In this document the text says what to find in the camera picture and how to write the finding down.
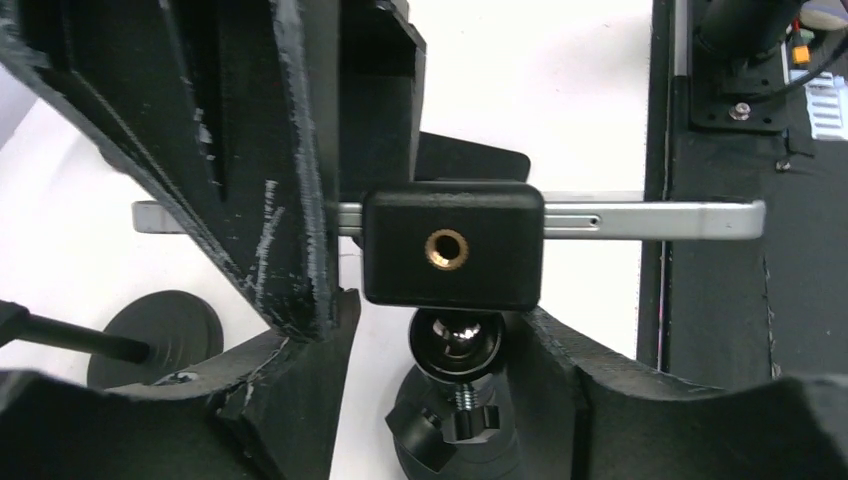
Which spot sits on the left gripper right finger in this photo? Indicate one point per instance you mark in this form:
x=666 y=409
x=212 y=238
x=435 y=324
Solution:
x=584 y=411

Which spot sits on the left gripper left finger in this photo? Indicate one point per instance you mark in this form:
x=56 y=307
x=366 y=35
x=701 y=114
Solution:
x=266 y=409

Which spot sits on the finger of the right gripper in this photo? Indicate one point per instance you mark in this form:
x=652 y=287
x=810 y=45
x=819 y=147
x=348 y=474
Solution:
x=226 y=112
x=383 y=58

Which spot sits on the black round-base phone stand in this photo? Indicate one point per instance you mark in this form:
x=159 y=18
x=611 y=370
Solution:
x=152 y=337

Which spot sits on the black phone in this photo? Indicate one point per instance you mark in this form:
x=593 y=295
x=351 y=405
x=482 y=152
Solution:
x=418 y=213
x=446 y=158

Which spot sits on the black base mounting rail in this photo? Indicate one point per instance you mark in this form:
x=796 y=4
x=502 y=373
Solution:
x=744 y=264

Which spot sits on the right white cable duct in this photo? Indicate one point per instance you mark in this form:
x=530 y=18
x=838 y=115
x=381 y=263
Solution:
x=826 y=98

